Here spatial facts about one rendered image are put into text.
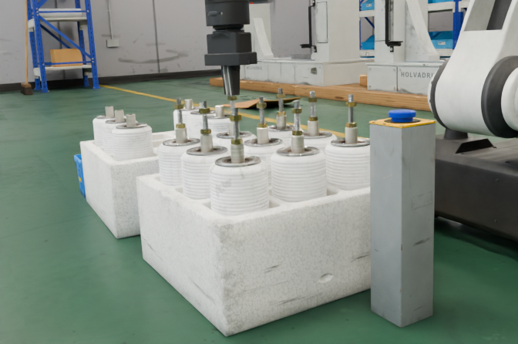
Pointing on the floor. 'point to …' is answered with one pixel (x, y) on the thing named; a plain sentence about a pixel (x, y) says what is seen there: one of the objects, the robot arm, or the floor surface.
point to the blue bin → (80, 173)
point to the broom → (25, 38)
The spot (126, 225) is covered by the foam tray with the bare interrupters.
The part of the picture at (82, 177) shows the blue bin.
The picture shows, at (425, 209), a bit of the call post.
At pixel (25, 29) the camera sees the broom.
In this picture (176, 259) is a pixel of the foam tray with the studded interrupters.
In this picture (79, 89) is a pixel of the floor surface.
